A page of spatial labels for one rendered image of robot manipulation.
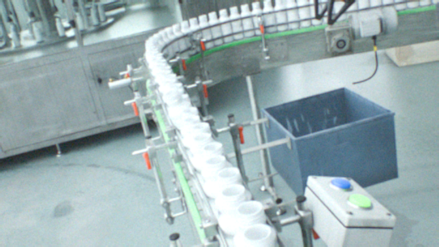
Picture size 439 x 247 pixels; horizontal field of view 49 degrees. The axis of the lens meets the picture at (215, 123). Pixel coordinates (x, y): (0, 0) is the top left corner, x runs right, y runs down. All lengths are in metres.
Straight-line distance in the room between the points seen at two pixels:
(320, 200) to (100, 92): 3.61
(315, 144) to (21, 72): 3.23
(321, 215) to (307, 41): 1.89
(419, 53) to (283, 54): 2.73
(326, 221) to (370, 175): 0.79
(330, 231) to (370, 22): 1.79
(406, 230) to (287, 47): 1.10
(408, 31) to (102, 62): 2.53
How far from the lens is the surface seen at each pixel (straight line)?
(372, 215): 0.73
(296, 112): 1.70
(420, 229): 2.64
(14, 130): 4.43
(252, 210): 0.69
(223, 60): 2.53
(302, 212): 0.78
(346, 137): 1.45
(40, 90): 4.30
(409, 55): 5.14
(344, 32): 2.49
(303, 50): 2.60
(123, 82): 1.93
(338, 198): 0.75
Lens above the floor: 1.51
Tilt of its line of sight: 20 degrees down
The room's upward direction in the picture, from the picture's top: 12 degrees counter-clockwise
